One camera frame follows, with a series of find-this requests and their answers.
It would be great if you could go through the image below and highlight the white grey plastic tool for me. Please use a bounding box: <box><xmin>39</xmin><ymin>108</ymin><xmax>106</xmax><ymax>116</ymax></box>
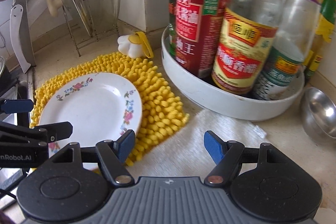
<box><xmin>10</xmin><ymin>0</ymin><xmax>36</xmax><ymax>74</ymax></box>

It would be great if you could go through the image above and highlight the yellow green label sauce bottle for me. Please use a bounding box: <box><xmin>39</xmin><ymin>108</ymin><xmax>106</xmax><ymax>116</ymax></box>
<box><xmin>303</xmin><ymin>0</ymin><xmax>336</xmax><ymax>80</ymax></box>

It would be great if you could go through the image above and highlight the white round condiment rack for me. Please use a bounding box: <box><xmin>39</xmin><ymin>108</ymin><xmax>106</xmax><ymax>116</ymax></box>
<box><xmin>161</xmin><ymin>25</ymin><xmax>305</xmax><ymax>122</ymax></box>

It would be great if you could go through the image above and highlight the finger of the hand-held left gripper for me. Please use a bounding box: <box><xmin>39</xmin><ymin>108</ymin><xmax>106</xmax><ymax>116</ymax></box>
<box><xmin>0</xmin><ymin>99</ymin><xmax>34</xmax><ymax>114</ymax></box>
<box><xmin>0</xmin><ymin>122</ymin><xmax>73</xmax><ymax>147</ymax></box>

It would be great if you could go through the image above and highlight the yellow red label vinegar bottle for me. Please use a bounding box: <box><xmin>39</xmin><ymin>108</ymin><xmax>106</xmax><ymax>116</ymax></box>
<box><xmin>211</xmin><ymin>0</ymin><xmax>280</xmax><ymax>94</ymax></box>

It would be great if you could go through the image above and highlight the metal wire lid rack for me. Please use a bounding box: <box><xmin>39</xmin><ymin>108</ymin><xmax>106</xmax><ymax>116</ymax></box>
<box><xmin>62</xmin><ymin>0</ymin><xmax>120</xmax><ymax>57</ymax></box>

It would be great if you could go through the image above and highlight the white floral plate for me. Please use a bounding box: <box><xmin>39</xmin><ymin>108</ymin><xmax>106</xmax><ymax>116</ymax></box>
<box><xmin>38</xmin><ymin>72</ymin><xmax>143</xmax><ymax>171</ymax></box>

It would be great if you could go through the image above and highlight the white fluffy towel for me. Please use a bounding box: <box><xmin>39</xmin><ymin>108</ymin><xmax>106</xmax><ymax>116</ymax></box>
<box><xmin>127</xmin><ymin>109</ymin><xmax>269</xmax><ymax>180</ymax></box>

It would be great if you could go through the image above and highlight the red label sauce bottle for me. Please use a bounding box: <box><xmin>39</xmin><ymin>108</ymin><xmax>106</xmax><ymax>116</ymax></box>
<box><xmin>175</xmin><ymin>0</ymin><xmax>233</xmax><ymax>83</ymax></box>

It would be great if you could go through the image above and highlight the dark green glass bottle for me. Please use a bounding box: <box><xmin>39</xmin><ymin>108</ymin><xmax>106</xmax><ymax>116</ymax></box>
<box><xmin>168</xmin><ymin>0</ymin><xmax>193</xmax><ymax>58</ymax></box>

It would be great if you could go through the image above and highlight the clear bottle purple neck label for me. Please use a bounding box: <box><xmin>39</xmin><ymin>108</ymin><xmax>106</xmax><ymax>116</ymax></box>
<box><xmin>253</xmin><ymin>0</ymin><xmax>328</xmax><ymax>101</ymax></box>

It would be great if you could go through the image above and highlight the yellow chenille hand towel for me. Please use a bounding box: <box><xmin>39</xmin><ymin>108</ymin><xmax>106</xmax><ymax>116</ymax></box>
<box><xmin>29</xmin><ymin>32</ymin><xmax>190</xmax><ymax>169</ymax></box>

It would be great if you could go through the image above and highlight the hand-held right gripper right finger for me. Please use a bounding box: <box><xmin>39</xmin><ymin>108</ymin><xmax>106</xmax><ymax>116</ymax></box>
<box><xmin>204</xmin><ymin>131</ymin><xmax>286</xmax><ymax>186</ymax></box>

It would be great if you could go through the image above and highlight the stainless steel bowl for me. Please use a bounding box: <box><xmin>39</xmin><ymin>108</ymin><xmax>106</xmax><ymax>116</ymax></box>
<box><xmin>300</xmin><ymin>87</ymin><xmax>336</xmax><ymax>140</ymax></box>

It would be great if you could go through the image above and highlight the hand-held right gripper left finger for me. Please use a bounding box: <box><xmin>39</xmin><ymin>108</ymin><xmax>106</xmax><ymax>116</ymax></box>
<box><xmin>50</xmin><ymin>130</ymin><xmax>136</xmax><ymax>186</ymax></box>

